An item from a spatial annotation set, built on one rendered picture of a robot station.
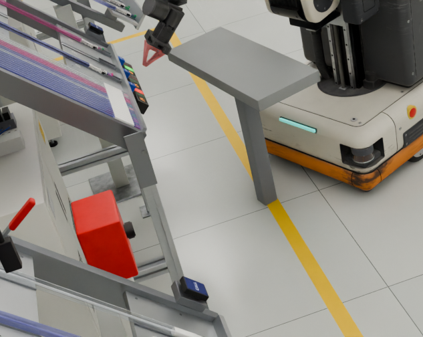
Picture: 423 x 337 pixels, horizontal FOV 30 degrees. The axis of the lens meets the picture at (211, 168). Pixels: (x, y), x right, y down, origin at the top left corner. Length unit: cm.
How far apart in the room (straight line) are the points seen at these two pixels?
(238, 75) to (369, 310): 86
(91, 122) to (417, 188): 134
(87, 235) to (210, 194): 143
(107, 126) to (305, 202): 108
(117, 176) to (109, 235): 154
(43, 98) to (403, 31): 137
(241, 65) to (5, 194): 90
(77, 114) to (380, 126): 119
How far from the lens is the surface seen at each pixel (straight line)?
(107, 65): 253
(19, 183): 231
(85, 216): 176
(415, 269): 260
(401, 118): 288
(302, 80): 248
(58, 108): 205
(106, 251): 175
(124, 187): 327
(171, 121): 367
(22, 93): 202
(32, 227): 222
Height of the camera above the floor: 173
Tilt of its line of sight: 32 degrees down
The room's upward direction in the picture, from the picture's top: 14 degrees counter-clockwise
